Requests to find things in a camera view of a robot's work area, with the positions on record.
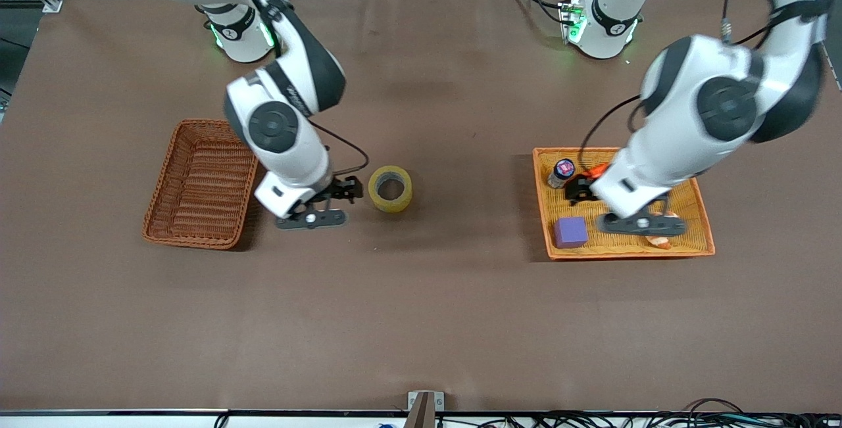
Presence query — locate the yellow tape roll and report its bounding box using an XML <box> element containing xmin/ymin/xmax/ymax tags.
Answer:
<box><xmin>368</xmin><ymin>166</ymin><xmax>414</xmax><ymax>214</ymax></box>

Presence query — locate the orange-rimmed yellow woven basket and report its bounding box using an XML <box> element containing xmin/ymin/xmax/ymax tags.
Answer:
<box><xmin>532</xmin><ymin>147</ymin><xmax>716</xmax><ymax>261</ymax></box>

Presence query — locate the brown woven basket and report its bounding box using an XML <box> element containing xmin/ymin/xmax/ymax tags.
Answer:
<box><xmin>142</xmin><ymin>119</ymin><xmax>260</xmax><ymax>250</ymax></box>

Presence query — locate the small bottle with blue cap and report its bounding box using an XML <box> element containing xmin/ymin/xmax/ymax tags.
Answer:
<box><xmin>547</xmin><ymin>159</ymin><xmax>576</xmax><ymax>189</ymax></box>

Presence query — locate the purple foam cube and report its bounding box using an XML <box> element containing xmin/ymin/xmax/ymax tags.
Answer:
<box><xmin>553</xmin><ymin>216</ymin><xmax>589</xmax><ymax>249</ymax></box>

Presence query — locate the toy croissant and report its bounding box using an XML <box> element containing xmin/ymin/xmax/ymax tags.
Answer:
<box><xmin>646</xmin><ymin>212</ymin><xmax>682</xmax><ymax>250</ymax></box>

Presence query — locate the brown table cover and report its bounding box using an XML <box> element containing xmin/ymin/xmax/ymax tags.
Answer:
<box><xmin>0</xmin><ymin>0</ymin><xmax>842</xmax><ymax>414</ymax></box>

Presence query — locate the black arm base cable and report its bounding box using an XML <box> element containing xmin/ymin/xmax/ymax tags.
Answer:
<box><xmin>505</xmin><ymin>0</ymin><xmax>568</xmax><ymax>25</ymax></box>

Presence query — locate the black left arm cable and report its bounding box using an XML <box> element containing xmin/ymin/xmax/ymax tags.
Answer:
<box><xmin>689</xmin><ymin>0</ymin><xmax>780</xmax><ymax>45</ymax></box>

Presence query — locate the metal table bracket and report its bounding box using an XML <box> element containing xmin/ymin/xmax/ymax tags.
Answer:
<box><xmin>407</xmin><ymin>391</ymin><xmax>445</xmax><ymax>428</ymax></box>

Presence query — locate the black cable bundle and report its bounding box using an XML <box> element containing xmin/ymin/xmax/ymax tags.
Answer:
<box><xmin>434</xmin><ymin>398</ymin><xmax>842</xmax><ymax>428</ymax></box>

